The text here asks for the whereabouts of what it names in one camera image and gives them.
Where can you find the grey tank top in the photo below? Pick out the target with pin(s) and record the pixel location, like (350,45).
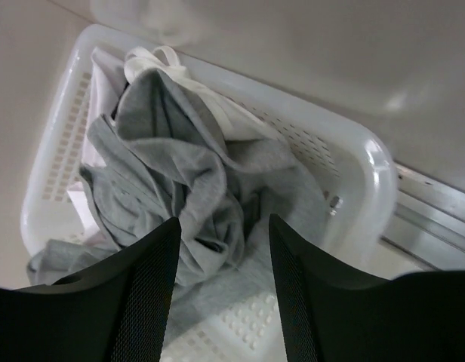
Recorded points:
(165,156)

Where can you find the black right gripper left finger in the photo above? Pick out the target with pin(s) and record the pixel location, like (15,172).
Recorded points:
(114,310)

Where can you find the white tank top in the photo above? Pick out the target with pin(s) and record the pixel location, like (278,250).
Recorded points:
(235,122)

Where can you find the aluminium table edge rail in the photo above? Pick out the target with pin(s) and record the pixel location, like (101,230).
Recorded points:
(429,221)

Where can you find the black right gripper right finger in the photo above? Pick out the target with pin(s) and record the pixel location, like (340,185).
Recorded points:
(331,311)

